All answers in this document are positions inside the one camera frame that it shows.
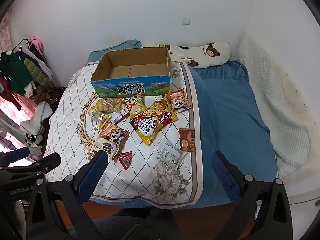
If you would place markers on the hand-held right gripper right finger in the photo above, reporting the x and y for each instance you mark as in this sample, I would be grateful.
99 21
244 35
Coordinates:
225 177

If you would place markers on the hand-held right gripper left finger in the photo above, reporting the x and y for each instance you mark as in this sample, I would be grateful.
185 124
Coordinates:
93 177

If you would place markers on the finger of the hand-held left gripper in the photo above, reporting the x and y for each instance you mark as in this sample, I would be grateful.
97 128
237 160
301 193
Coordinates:
17 153
48 162

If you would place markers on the white chocolate stick packet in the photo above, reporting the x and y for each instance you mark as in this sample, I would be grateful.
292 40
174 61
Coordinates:
103 147

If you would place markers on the red triangular snack packet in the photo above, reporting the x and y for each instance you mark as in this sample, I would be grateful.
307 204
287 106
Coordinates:
125 158

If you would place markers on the red-brown panda snack packet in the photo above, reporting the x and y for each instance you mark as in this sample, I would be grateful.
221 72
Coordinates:
112 133

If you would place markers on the brown biscuit snack packet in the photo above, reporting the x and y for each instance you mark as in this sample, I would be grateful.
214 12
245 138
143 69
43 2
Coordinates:
187 140

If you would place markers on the white clear snack packet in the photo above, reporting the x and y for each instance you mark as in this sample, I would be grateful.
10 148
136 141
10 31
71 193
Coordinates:
170 153

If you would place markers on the yellow red noodle packet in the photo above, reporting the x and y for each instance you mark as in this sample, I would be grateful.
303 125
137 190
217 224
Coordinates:
150 125

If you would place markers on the yellow panda snack packet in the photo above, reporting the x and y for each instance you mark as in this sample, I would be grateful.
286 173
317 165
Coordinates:
135 103

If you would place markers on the orange panda snack packet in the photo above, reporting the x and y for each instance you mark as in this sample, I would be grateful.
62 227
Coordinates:
178 100

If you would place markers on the printed cardboard box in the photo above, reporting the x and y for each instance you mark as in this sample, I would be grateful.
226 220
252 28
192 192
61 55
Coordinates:
140 60

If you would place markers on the white garment pile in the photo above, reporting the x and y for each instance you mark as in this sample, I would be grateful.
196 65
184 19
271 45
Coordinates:
35 122

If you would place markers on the blue bed sheet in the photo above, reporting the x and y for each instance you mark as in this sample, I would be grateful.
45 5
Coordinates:
230 120

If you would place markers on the colourful candy bag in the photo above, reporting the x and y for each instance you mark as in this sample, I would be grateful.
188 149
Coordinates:
100 118

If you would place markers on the small white red packet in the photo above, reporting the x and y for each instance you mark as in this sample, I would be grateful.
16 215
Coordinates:
120 113

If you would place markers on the yellow biscuit bag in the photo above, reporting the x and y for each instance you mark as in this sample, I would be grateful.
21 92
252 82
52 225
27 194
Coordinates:
105 106

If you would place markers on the dark green garment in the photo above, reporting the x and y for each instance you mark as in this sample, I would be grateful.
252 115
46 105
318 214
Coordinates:
13 72

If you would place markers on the olive puffer jacket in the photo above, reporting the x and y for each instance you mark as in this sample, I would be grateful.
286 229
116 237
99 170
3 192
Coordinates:
35 71

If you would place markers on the pink hat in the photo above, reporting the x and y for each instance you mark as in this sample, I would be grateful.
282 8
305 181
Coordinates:
36 43

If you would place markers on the black clothes rack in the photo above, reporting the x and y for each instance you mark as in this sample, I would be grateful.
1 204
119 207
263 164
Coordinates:
22 40

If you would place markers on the white bear print pillow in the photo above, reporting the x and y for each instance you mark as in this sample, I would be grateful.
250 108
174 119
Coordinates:
212 53

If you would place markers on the blue folded towel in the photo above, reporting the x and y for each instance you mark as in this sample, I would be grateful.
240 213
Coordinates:
117 47

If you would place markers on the white textured wall padding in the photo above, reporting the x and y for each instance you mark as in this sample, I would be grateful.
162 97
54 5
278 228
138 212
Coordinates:
280 100

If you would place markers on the white wall switch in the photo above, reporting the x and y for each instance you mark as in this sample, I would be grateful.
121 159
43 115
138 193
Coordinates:
186 21

